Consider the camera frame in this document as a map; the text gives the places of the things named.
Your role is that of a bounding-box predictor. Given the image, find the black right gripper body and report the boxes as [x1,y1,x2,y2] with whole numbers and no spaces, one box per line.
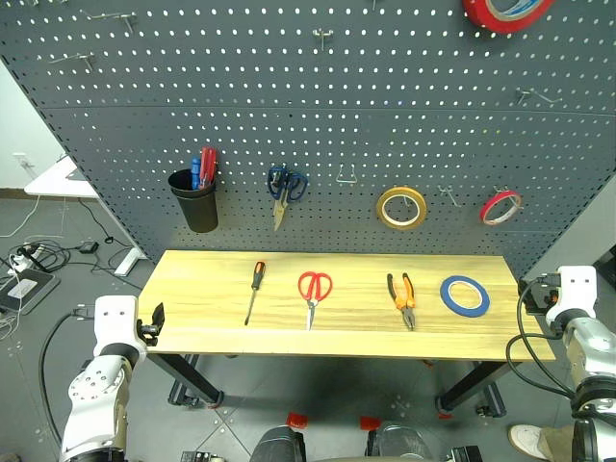
[518,271,563,318]

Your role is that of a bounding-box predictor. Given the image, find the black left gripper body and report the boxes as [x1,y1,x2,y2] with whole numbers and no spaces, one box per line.
[135,317,161,348]

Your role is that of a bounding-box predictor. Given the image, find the grey pegboard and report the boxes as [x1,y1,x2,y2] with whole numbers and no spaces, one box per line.
[0,0,616,281]

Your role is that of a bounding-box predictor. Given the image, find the black table leg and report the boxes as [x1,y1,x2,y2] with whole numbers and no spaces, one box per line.
[434,360,508,419]
[147,352,226,409]

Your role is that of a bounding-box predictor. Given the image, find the blue tape roll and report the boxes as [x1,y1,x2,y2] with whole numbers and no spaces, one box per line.
[439,274,492,320]

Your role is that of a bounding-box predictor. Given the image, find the small red tape roll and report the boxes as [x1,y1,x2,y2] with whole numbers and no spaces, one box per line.
[480,189,525,227]

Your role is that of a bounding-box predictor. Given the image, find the black cup holder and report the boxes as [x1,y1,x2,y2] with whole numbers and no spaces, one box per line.
[167,167,220,235]

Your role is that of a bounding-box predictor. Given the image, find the black flat floor pad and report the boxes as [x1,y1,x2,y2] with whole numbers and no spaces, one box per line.
[0,268,63,317]

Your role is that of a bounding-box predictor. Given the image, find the orange black pliers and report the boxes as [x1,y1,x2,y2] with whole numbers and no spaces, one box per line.
[386,271,418,332]

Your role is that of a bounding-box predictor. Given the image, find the white power strip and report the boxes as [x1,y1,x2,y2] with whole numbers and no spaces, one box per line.
[6,244,45,271]

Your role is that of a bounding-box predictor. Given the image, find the white shoe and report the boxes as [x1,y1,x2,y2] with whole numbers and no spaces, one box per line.
[508,423,547,462]

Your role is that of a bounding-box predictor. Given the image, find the khaki trouser leg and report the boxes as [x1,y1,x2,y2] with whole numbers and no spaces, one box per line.
[535,424,577,462]

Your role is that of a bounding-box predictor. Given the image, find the white desk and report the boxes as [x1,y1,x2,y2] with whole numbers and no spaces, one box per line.
[23,152,148,277]

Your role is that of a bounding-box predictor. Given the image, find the yellow tape roll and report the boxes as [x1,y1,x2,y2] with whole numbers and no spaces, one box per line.
[375,186,428,232]

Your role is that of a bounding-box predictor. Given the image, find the dark rounded shape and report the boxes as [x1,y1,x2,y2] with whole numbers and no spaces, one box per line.
[248,424,308,462]
[366,423,433,462]

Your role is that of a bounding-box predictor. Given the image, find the wooden table top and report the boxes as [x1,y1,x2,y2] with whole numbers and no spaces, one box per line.
[137,249,558,363]

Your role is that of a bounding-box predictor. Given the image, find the large red tape roll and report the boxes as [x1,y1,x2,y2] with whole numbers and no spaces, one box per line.
[461,0,556,36]

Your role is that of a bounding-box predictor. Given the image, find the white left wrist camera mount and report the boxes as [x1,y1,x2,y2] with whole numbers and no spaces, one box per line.
[91,295,140,358]

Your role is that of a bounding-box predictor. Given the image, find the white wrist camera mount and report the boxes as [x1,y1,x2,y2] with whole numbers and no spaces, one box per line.
[91,295,140,358]
[544,265,599,324]

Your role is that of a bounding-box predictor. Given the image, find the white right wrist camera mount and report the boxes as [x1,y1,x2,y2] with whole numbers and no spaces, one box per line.
[544,265,599,324]

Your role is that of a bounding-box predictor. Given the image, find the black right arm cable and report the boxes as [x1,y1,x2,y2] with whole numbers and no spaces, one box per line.
[504,277,578,401]

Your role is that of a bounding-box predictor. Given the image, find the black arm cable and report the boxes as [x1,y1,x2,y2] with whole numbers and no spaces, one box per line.
[504,277,578,401]
[39,305,96,447]

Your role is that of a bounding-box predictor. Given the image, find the black orange handled screwdriver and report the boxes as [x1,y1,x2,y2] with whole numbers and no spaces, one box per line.
[243,260,269,327]

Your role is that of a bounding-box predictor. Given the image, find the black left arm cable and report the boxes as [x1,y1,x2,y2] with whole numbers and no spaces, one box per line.
[39,305,96,447]

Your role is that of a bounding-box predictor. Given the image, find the red handled screwdriver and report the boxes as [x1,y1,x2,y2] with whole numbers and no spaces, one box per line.
[197,145,218,190]

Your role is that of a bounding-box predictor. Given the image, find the red handled scissors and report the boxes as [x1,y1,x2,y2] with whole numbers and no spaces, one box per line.
[296,270,334,332]

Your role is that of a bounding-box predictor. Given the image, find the blue handled scissors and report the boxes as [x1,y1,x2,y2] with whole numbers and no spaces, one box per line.
[267,163,310,233]

